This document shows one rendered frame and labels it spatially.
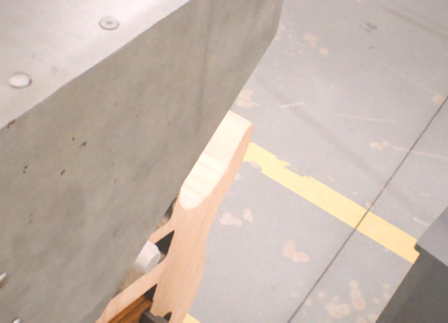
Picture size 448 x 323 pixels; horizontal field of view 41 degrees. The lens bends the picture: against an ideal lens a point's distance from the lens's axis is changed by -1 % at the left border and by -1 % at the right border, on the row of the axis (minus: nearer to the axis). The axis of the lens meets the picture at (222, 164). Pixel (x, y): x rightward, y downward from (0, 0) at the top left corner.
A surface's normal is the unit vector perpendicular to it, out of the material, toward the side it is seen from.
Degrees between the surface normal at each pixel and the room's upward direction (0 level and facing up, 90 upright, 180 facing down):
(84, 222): 90
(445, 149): 0
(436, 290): 90
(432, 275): 90
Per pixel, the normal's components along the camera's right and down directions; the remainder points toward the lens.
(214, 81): 0.81, 0.50
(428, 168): 0.11, -0.65
